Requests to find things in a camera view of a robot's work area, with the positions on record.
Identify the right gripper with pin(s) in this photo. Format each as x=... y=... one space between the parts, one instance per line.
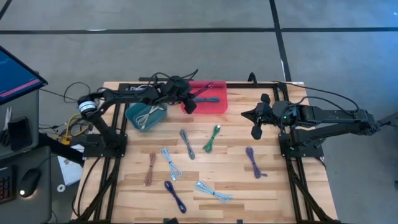
x=278 y=113

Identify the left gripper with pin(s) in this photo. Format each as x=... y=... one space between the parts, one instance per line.
x=175 y=90

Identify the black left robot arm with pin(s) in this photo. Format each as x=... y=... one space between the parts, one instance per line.
x=124 y=94

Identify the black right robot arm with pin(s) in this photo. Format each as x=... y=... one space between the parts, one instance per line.
x=329 y=115

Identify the pink plastic tray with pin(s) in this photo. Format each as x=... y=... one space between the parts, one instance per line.
x=214 y=107

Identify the black bar behind table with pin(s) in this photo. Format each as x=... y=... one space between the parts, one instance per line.
x=146 y=79

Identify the teal plastic bin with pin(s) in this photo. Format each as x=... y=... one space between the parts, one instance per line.
x=132 y=116

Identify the black floor stand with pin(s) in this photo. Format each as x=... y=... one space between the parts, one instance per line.
x=390 y=118

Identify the white paper sheet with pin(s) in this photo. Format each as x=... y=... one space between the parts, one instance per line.
x=71 y=174

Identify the blue screen computer monitor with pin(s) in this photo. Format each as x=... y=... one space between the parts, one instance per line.
x=15 y=77

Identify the black computer mouse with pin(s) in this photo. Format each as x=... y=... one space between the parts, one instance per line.
x=29 y=182

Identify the grey desk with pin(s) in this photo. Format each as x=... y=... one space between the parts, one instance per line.
x=31 y=211

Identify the black backlit keyboard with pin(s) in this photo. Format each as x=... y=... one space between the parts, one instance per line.
x=4 y=186

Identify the black aluminium table frame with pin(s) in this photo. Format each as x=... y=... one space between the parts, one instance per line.
x=242 y=85

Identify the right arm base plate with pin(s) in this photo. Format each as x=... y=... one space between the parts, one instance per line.
x=311 y=152

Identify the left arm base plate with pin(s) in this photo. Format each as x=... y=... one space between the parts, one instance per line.
x=93 y=149

